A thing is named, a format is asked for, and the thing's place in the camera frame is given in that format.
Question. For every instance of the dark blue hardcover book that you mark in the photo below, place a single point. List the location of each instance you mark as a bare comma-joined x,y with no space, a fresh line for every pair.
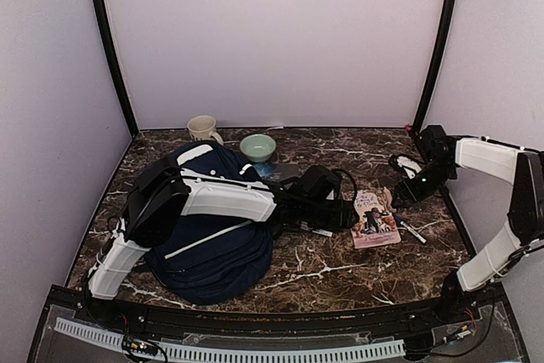
277,172

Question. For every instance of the black front rail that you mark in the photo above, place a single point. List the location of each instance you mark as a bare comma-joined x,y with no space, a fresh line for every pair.
410,319

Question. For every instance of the blue capped thin pen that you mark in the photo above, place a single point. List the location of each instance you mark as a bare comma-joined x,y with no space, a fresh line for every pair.
405,226

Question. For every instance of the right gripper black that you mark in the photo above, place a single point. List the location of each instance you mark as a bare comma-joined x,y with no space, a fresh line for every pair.
410,194

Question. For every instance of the white slotted cable duct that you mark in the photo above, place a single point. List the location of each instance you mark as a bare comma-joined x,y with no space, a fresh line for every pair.
169,351

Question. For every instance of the pink illustrated paperback book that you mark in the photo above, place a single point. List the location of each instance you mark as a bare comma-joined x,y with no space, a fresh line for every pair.
377,226

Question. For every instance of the navy blue student backpack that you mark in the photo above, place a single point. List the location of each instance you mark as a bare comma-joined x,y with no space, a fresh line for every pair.
204,258

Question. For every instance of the right black frame post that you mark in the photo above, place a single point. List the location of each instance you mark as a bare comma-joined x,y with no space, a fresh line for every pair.
435,62

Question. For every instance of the black capped white marker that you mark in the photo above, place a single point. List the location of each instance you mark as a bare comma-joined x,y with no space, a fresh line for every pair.
322,232

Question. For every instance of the cream ceramic mug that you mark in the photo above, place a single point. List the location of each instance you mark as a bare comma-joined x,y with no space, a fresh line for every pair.
204,127

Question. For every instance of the small circuit board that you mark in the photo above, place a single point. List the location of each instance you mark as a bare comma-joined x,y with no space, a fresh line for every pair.
138,347

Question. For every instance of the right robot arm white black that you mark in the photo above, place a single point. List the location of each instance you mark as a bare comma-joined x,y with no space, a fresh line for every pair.
497,186

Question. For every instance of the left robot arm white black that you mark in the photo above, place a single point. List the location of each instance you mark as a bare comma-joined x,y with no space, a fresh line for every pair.
200,205

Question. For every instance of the left black frame post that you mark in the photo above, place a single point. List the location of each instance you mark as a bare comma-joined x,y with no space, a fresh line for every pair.
112,61

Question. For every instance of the black frame post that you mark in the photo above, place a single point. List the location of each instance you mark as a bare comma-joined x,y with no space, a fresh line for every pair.
112,61
435,62

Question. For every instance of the light green ceramic bowl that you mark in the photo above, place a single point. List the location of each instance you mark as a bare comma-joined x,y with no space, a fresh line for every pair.
258,148

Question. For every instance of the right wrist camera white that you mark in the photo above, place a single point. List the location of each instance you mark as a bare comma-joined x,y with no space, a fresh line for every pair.
405,165

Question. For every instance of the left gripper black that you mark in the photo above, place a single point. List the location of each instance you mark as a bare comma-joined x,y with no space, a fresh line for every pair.
342,218

